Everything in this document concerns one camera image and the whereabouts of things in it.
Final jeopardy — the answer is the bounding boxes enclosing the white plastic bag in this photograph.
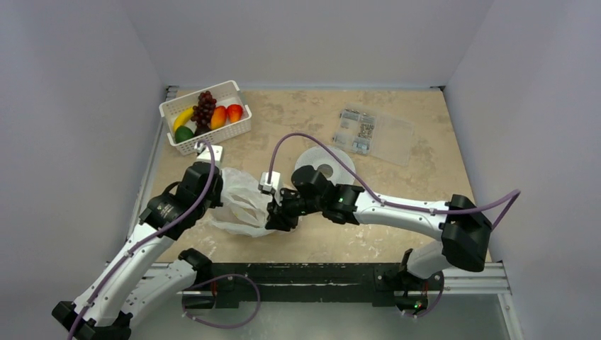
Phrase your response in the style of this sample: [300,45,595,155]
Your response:
[210,167,273,237]

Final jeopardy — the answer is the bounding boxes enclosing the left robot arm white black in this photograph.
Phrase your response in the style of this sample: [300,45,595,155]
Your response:
[51,161,223,339]

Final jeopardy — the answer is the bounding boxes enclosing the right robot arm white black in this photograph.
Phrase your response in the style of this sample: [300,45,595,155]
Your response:
[259,166,493,288]

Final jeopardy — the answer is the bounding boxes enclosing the fake green avocado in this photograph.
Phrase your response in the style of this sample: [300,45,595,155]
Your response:
[174,125,195,144]

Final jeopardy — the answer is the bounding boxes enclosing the fake yellow banana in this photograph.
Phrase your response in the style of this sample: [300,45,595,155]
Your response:
[173,108,194,132]

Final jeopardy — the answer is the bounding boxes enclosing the fake purple grapes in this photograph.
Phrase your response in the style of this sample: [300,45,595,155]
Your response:
[191,91,217,128]

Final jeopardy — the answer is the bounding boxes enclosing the fake orange mango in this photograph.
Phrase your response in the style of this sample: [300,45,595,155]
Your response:
[210,106,228,130]

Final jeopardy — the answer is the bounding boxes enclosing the fake red peach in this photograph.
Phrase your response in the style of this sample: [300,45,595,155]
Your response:
[226,104,243,123]

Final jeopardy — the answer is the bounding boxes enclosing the white filament spool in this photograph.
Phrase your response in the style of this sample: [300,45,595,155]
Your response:
[294,146,355,185]

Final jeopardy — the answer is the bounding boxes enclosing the clear plastic screw box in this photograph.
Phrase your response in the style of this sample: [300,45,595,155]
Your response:
[332,103,414,166]

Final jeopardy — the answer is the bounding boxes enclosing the white plastic basket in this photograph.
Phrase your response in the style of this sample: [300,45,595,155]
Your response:
[159,80,252,155]

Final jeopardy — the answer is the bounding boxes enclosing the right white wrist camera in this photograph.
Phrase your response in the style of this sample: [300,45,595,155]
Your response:
[258,171,283,205]

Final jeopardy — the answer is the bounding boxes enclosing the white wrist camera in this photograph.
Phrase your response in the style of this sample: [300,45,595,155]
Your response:
[194,142,224,167]
[258,171,283,205]

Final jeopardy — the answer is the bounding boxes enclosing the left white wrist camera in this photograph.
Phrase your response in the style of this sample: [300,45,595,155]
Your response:
[194,142,224,167]

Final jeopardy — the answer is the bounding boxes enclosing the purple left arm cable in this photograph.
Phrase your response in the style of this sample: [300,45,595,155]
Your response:
[65,139,217,340]

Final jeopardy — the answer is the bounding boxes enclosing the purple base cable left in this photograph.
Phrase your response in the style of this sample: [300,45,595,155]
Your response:
[181,274,261,329]

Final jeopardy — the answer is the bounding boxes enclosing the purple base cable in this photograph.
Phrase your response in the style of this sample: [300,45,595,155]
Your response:
[181,274,261,329]
[399,276,448,320]

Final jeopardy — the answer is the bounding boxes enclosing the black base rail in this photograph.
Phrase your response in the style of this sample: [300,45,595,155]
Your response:
[182,263,444,311]

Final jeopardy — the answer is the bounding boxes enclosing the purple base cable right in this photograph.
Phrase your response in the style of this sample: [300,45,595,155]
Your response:
[399,276,448,320]

